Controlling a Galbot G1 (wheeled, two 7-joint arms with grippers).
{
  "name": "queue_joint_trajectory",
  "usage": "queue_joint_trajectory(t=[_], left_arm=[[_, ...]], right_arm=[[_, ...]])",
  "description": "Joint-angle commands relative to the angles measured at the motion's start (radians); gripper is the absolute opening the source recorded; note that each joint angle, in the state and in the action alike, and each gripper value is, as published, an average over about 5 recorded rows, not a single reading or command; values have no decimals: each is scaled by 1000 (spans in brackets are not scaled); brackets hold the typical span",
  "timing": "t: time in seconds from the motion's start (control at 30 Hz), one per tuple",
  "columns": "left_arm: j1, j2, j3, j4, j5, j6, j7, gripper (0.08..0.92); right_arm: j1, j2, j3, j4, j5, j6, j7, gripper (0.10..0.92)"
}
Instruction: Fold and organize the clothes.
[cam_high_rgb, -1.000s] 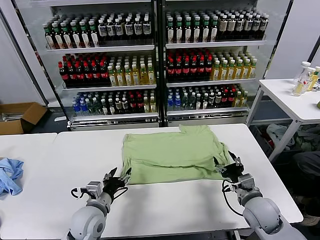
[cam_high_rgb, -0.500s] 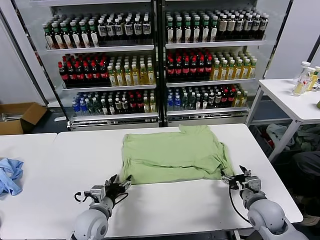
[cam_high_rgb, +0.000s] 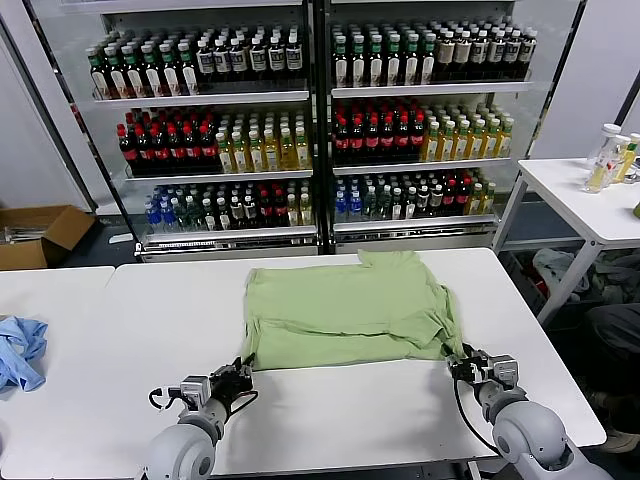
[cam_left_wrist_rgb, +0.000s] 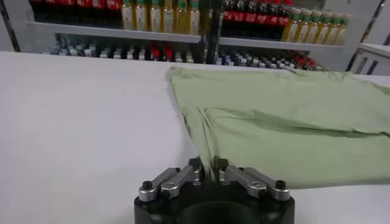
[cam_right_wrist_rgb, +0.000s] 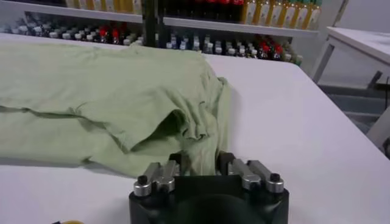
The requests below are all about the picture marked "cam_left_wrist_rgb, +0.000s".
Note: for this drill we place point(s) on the red cap cola bottle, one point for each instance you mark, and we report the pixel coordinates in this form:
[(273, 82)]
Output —
[(51, 10), (228, 16), (83, 12), (261, 19), (155, 53), (298, 62), (272, 20), (37, 10), (310, 63), (168, 54), (98, 12), (282, 22), (250, 18), (113, 13), (67, 11), (239, 17)]

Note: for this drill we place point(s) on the small dark drink bottle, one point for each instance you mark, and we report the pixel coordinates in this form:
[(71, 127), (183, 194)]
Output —
[(142, 54), (117, 53), (104, 52), (129, 53), (282, 65)]

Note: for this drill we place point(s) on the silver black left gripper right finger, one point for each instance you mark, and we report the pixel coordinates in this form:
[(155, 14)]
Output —
[(253, 181)]

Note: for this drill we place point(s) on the light green shirt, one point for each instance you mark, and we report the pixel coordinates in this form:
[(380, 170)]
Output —
[(274, 100)]

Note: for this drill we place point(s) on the white side table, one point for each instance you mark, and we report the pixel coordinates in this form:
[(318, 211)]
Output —
[(374, 48)]

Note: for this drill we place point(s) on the black framed glass cooler door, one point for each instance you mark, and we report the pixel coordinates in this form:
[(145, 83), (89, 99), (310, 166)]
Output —
[(10, 30), (367, 30)]

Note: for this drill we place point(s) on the blue label water bottle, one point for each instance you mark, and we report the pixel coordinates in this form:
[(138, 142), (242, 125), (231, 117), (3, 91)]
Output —
[(66, 48), (218, 60)]

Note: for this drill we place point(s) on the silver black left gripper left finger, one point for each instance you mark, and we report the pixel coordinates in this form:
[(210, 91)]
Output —
[(173, 181)]

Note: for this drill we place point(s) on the beverage display shelf unit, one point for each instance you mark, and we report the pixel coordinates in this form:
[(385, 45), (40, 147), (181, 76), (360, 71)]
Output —
[(213, 30)]

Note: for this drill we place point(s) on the green tinted water bottle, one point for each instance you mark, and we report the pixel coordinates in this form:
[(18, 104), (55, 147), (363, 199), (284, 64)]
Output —
[(76, 50), (86, 51)]

